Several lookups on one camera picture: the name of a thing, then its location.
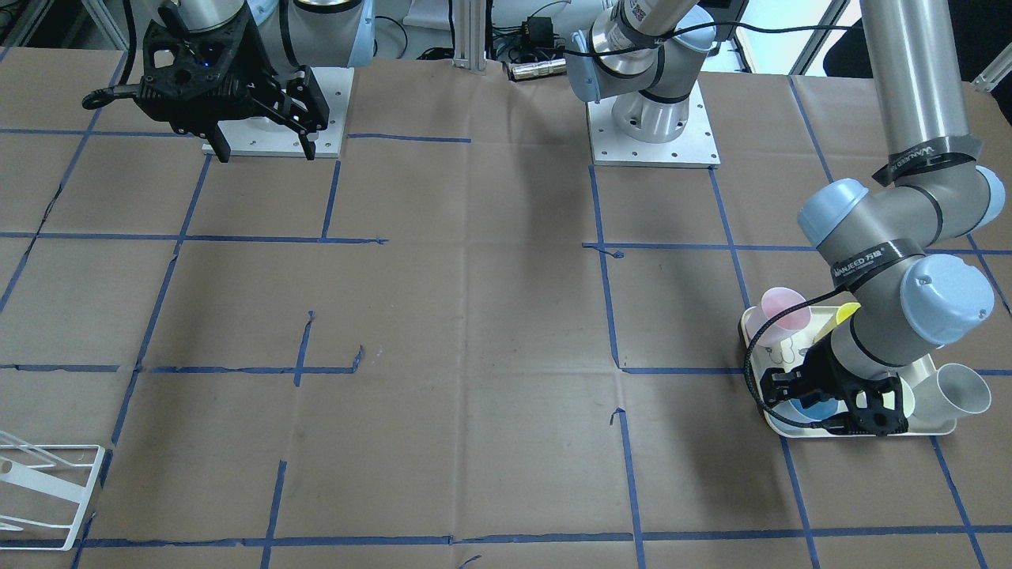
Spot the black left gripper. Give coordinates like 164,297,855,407
761,341,906,436

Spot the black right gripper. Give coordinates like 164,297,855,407
83,16,330,164

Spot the light blue plastic cup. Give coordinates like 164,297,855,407
775,399,840,437

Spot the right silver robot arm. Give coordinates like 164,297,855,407
82,1,375,163

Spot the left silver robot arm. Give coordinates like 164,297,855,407
563,1,1006,436

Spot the white plastic cup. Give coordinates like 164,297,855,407
900,377,916,419

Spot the grey plastic cup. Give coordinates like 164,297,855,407
913,363,991,424

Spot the yellow plastic cup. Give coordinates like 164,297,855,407
812,302,861,345

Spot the pink plastic cup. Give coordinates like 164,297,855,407
746,286,812,346

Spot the cream plastic tray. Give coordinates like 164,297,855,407
749,306,957,439

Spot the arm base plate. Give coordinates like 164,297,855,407
202,66,354,156
586,82,722,168

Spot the aluminium frame post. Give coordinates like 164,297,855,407
449,1,490,74

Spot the white wire cup rack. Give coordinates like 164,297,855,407
1,431,111,552

